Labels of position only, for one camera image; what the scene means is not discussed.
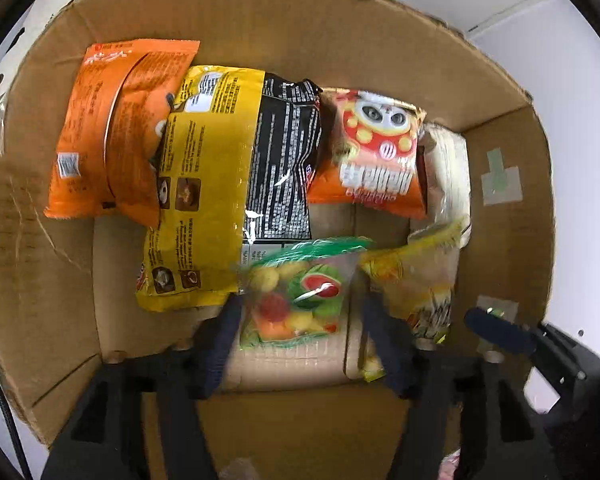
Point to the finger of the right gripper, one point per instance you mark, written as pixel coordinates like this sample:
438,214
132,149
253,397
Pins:
509,336

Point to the silver white cookie pack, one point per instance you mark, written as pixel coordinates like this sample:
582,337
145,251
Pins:
448,190

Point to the fruit candy bag green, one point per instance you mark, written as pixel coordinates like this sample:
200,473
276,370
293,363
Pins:
297,294

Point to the orange snack bag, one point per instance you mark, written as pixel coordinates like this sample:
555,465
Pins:
118,107

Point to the yellow black snack bag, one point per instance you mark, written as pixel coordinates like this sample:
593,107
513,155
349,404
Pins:
236,160

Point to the orange cartoon chips bag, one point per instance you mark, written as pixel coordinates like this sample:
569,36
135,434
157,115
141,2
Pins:
371,154

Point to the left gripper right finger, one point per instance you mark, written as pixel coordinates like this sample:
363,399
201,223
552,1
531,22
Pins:
500,436

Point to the cardboard box blue front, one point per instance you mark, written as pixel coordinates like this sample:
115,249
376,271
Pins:
158,155

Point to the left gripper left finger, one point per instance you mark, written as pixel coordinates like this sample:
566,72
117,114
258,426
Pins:
104,436

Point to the yellow chips bag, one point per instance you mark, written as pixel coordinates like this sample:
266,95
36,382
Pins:
418,279

